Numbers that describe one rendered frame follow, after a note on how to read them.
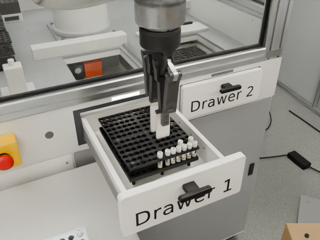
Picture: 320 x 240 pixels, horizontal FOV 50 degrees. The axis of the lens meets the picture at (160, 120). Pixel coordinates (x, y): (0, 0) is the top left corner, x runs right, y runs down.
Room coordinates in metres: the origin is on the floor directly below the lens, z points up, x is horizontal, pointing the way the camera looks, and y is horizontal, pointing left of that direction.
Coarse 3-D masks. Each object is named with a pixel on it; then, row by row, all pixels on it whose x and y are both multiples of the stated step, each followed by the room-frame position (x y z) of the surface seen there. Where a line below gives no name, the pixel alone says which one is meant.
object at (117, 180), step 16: (96, 112) 0.80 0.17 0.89; (112, 112) 0.81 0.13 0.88; (176, 112) 0.80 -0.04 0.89; (96, 128) 0.79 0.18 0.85; (192, 128) 0.72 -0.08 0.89; (96, 144) 0.65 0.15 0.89; (208, 144) 0.65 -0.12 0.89; (96, 160) 0.65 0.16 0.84; (112, 160) 0.66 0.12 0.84; (208, 160) 0.64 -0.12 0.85; (112, 176) 0.54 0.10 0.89; (160, 176) 0.61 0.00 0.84; (112, 192) 0.55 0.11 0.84
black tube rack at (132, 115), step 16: (128, 112) 0.79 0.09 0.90; (144, 112) 0.79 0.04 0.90; (112, 128) 0.71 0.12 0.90; (128, 128) 0.71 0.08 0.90; (144, 128) 0.71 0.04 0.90; (176, 128) 0.71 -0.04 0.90; (112, 144) 0.69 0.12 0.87; (128, 144) 0.65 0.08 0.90; (144, 144) 0.65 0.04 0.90; (160, 144) 0.65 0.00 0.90; (176, 144) 0.65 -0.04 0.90; (128, 160) 0.59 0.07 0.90; (192, 160) 0.63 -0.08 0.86; (128, 176) 0.57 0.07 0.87; (144, 176) 0.57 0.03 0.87
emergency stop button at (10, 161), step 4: (0, 156) 0.61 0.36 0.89; (4, 156) 0.61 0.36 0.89; (8, 156) 0.61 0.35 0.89; (0, 160) 0.60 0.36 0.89; (4, 160) 0.60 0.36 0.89; (8, 160) 0.61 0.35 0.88; (12, 160) 0.61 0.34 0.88; (0, 164) 0.60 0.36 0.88; (4, 164) 0.60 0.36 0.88; (8, 164) 0.60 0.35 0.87; (12, 164) 0.61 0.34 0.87; (0, 168) 0.60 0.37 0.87; (4, 168) 0.60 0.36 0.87; (8, 168) 0.60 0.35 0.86
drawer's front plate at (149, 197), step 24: (192, 168) 0.53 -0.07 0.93; (216, 168) 0.54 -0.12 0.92; (240, 168) 0.57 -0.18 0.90; (120, 192) 0.46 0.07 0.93; (144, 192) 0.47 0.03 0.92; (168, 192) 0.49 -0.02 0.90; (216, 192) 0.54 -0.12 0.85; (120, 216) 0.45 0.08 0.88; (144, 216) 0.47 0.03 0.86; (168, 216) 0.49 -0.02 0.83
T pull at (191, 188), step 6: (186, 186) 0.50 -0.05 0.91; (192, 186) 0.50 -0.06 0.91; (198, 186) 0.50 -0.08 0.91; (204, 186) 0.50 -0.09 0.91; (210, 186) 0.50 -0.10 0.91; (186, 192) 0.49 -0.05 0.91; (192, 192) 0.48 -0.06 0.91; (198, 192) 0.48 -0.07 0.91; (204, 192) 0.48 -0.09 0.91; (180, 198) 0.47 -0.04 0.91; (186, 198) 0.47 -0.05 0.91; (192, 198) 0.47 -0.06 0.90
